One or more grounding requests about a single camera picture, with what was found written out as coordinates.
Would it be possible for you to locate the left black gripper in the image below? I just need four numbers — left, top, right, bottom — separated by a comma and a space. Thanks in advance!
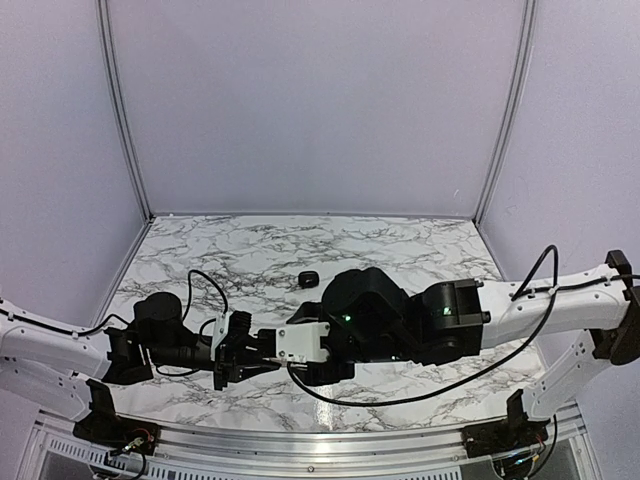
148, 334, 280, 392

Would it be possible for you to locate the black earbud charging case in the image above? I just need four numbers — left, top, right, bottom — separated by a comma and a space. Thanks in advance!
297, 271, 320, 289

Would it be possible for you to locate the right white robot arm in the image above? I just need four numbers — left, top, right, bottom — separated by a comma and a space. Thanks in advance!
287, 250, 639, 448

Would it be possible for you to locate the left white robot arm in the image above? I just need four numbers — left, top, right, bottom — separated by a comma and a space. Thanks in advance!
1, 292, 280, 445

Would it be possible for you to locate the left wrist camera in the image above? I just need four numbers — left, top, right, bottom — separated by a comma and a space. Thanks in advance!
210, 310, 252, 360

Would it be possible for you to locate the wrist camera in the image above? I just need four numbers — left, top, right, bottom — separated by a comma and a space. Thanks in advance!
258, 322, 330, 365
210, 310, 252, 360

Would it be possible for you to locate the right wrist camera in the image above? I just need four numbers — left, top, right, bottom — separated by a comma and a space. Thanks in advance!
258, 322, 330, 365

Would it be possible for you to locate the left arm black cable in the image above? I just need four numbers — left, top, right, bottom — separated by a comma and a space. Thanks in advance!
0, 269, 232, 377

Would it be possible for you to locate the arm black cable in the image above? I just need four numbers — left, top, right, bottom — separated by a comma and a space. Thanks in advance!
285, 244, 640, 407
0, 269, 232, 377

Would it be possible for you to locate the front aluminium rail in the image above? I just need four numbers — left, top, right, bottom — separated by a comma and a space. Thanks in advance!
17, 404, 601, 479

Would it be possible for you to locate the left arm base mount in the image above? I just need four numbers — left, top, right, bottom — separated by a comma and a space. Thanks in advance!
73, 380, 161, 455

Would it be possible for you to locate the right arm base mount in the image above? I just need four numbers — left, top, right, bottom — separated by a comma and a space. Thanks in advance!
461, 389, 550, 458

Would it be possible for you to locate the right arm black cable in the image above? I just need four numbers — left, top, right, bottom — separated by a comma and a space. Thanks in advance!
285, 244, 640, 407

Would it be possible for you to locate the left aluminium frame post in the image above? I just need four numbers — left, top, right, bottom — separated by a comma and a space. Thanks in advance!
95, 0, 154, 223

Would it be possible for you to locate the aluminium frame post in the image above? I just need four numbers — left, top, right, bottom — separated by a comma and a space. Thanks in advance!
95, 0, 154, 223
473, 0, 539, 228

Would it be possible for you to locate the right aluminium frame post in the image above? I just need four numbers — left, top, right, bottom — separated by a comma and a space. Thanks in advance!
473, 0, 539, 228

